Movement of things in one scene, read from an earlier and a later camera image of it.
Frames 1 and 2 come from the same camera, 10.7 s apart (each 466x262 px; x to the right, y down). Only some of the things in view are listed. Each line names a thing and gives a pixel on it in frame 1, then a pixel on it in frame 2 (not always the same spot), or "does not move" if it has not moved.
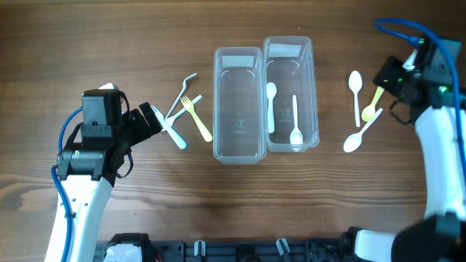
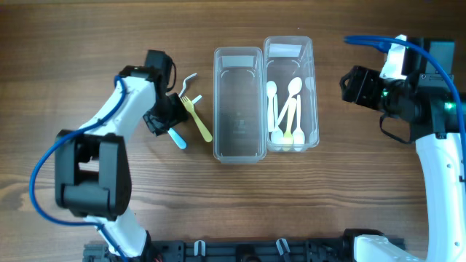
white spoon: x=271 y=89 does not move
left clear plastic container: x=238 y=105 does not move
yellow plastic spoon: x=368 y=112 → x=288 y=137
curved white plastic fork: x=184 y=82 does not move
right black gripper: x=386 y=73 → x=362 y=81
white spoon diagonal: x=352 y=141 → x=294 y=87
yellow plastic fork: x=189 y=105 does not move
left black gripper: x=143 y=131 → x=180 y=113
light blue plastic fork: x=169 y=129 does not move
